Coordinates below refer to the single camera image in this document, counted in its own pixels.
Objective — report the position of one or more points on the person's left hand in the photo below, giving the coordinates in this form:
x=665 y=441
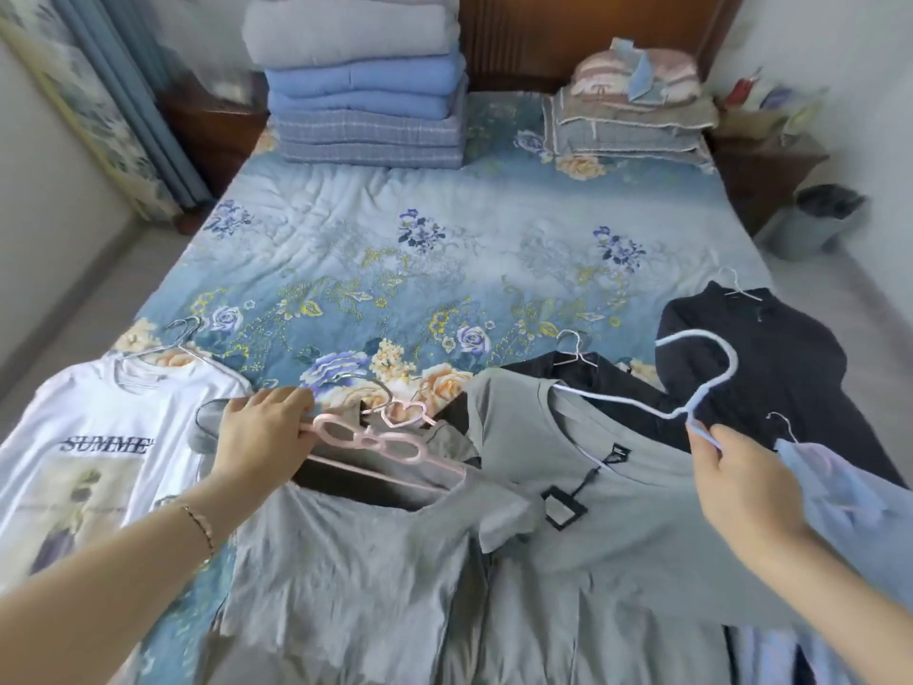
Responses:
x=264 y=435

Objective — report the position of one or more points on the person's right hand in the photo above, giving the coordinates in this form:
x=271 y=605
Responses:
x=742 y=492

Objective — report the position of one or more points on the pink plastic hanger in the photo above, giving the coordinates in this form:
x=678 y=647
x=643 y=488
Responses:
x=792 y=429

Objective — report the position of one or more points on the pink bow hanger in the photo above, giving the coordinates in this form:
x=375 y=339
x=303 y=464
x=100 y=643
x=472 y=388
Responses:
x=371 y=440

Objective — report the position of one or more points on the light blue shirt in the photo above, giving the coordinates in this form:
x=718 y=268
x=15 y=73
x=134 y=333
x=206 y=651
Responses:
x=856 y=506

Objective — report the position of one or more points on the pink heart hanger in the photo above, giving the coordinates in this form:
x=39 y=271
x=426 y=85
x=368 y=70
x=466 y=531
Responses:
x=385 y=415

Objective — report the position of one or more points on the white t-shirt photo print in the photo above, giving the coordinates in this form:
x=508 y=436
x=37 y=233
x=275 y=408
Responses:
x=85 y=399

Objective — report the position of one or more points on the person's right forearm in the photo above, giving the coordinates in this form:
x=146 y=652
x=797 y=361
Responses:
x=842 y=620

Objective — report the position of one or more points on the person's left forearm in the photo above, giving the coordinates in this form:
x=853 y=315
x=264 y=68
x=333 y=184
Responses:
x=85 y=606

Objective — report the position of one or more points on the grey plastic holder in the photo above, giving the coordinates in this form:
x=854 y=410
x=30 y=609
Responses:
x=806 y=228

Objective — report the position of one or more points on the blue floral bed quilt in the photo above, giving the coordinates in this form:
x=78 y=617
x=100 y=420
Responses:
x=428 y=206

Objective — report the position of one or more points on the dark wooden nightstand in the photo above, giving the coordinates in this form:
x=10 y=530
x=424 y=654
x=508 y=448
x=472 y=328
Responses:
x=214 y=142
x=763 y=178

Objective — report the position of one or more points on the pale blue folded blanket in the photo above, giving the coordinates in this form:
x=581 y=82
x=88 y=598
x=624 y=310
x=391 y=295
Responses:
x=357 y=138

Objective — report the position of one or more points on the brown cardboard box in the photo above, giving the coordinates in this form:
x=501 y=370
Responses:
x=749 y=124

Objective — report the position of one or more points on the blue floral curtain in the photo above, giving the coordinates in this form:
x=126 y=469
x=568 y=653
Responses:
x=107 y=99

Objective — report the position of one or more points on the grey checked pillow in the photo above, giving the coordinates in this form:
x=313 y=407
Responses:
x=628 y=138

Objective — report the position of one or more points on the small blue box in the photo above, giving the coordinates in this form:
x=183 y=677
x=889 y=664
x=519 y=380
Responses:
x=776 y=98

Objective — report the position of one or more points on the red bottle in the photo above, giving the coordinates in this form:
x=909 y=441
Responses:
x=738 y=92

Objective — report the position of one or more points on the striped pillow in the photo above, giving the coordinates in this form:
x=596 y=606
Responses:
x=674 y=71

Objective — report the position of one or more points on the brown wooden headboard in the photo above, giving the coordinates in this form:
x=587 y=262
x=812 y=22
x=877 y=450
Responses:
x=571 y=35

